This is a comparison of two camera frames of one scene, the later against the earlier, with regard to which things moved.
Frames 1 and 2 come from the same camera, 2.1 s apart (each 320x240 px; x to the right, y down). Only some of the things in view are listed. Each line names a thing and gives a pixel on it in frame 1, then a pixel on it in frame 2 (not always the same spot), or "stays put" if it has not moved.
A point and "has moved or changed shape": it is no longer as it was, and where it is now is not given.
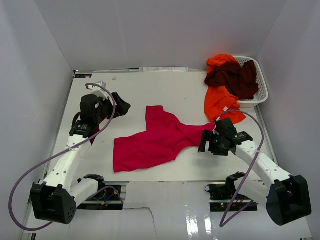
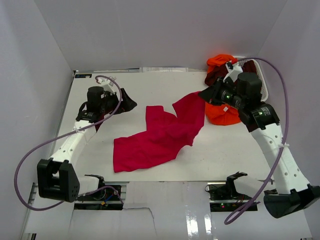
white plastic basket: (262, 94) stays put
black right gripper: (208, 135) → (211, 94)
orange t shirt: (219, 103) stays put
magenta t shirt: (164, 135) has moved or changed shape
